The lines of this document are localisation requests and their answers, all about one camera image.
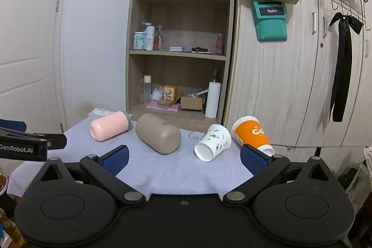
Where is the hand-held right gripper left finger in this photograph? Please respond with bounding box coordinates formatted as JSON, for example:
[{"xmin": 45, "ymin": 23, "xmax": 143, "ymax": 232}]
[{"xmin": 41, "ymin": 145, "xmax": 146, "ymax": 206}]

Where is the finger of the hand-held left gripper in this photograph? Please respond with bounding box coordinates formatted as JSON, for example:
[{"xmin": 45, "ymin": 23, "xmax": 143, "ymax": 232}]
[
  {"xmin": 0, "ymin": 119, "xmax": 27, "ymax": 132},
  {"xmin": 46, "ymin": 133, "xmax": 67, "ymax": 150}
]

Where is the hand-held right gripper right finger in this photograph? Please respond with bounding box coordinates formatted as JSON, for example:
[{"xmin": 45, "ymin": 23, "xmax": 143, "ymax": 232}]
[{"xmin": 223, "ymin": 144, "xmax": 332, "ymax": 205}]

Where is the orange paper cup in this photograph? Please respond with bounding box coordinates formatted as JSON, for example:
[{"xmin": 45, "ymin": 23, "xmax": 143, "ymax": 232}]
[{"xmin": 231, "ymin": 116, "xmax": 275, "ymax": 157}]

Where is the pink cup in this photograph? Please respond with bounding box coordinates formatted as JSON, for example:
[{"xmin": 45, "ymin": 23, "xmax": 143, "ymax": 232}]
[{"xmin": 90, "ymin": 111, "xmax": 132, "ymax": 142}]

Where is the white printed paper cup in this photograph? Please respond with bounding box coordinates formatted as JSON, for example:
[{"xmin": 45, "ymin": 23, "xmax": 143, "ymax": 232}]
[{"xmin": 194, "ymin": 124, "xmax": 232, "ymax": 162}]

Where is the beige cup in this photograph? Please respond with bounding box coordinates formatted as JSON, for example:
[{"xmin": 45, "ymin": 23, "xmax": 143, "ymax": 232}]
[{"xmin": 136, "ymin": 113, "xmax": 182, "ymax": 155}]

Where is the brown glass jar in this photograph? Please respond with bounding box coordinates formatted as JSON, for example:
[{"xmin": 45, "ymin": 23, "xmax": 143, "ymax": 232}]
[{"xmin": 0, "ymin": 167, "xmax": 10, "ymax": 196}]

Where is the small white box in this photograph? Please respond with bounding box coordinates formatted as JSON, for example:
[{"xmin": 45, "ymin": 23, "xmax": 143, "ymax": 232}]
[{"xmin": 87, "ymin": 108, "xmax": 116, "ymax": 118}]

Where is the white table cover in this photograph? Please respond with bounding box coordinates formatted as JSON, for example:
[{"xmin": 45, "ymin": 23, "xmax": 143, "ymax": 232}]
[{"xmin": 7, "ymin": 111, "xmax": 257, "ymax": 198}]

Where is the pink flat packet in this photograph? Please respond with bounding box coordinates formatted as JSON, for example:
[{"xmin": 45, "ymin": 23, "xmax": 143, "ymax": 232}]
[{"xmin": 146, "ymin": 100, "xmax": 180, "ymax": 112}]

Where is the clear glass bottle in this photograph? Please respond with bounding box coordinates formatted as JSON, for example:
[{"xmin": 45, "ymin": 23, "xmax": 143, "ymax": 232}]
[{"xmin": 138, "ymin": 75, "xmax": 145, "ymax": 105}]

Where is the paper towel roll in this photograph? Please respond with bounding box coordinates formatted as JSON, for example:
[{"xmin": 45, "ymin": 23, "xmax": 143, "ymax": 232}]
[{"xmin": 205, "ymin": 69, "xmax": 222, "ymax": 119}]

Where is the clear bottle beige cap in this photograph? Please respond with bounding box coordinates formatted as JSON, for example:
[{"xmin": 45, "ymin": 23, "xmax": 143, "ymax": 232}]
[{"xmin": 143, "ymin": 75, "xmax": 152, "ymax": 105}]

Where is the wooden wardrobe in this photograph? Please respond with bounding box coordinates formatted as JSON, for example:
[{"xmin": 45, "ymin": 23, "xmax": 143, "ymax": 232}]
[{"xmin": 222, "ymin": 0, "xmax": 372, "ymax": 176}]

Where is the open cardboard box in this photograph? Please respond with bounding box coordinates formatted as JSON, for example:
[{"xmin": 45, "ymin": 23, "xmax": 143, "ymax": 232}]
[{"xmin": 180, "ymin": 93, "xmax": 204, "ymax": 112}]

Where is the yellow floral box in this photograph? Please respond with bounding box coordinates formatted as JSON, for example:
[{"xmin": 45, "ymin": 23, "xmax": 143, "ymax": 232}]
[{"xmin": 163, "ymin": 84, "xmax": 178, "ymax": 100}]

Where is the white door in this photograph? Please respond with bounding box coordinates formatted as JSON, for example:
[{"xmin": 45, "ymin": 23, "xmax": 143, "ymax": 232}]
[{"xmin": 0, "ymin": 0, "xmax": 77, "ymax": 134}]

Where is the patterned bag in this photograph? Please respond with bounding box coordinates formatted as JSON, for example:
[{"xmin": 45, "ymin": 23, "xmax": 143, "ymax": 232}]
[{"xmin": 344, "ymin": 146, "xmax": 372, "ymax": 203}]

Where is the pink bottle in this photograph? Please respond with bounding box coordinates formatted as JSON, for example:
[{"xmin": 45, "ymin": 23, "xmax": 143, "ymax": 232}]
[{"xmin": 215, "ymin": 33, "xmax": 225, "ymax": 56}]

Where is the teal can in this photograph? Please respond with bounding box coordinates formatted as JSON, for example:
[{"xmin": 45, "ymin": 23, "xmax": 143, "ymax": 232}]
[{"xmin": 133, "ymin": 32, "xmax": 147, "ymax": 50}]

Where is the white pump bottle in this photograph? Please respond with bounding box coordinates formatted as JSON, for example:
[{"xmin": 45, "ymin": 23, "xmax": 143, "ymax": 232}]
[{"xmin": 142, "ymin": 22, "xmax": 155, "ymax": 51}]

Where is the black ribbon bow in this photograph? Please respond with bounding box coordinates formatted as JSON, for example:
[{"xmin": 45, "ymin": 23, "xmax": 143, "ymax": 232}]
[{"xmin": 329, "ymin": 12, "xmax": 364, "ymax": 123}]

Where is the clear bottle amber liquid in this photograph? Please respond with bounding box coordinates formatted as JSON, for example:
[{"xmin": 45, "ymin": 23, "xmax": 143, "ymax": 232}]
[{"xmin": 154, "ymin": 25, "xmax": 165, "ymax": 52}]

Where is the teal box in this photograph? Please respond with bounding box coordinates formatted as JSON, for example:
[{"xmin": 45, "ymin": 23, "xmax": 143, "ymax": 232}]
[{"xmin": 251, "ymin": 0, "xmax": 289, "ymax": 42}]

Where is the wooden shelf unit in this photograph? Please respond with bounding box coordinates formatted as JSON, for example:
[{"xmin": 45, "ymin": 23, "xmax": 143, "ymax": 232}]
[{"xmin": 125, "ymin": 0, "xmax": 236, "ymax": 133}]

